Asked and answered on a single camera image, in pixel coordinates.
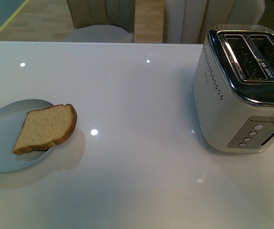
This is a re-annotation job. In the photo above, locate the slice of brown bread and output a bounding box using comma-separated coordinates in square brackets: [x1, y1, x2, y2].
[12, 104, 77, 155]

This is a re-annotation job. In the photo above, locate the light blue round plate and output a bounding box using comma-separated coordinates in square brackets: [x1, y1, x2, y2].
[0, 99, 52, 173]

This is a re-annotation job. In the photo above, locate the white two-slot toaster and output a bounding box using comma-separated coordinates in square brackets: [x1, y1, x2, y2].
[192, 24, 274, 153]

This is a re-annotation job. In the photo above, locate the white chair left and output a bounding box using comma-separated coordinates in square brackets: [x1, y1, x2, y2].
[65, 0, 135, 43]

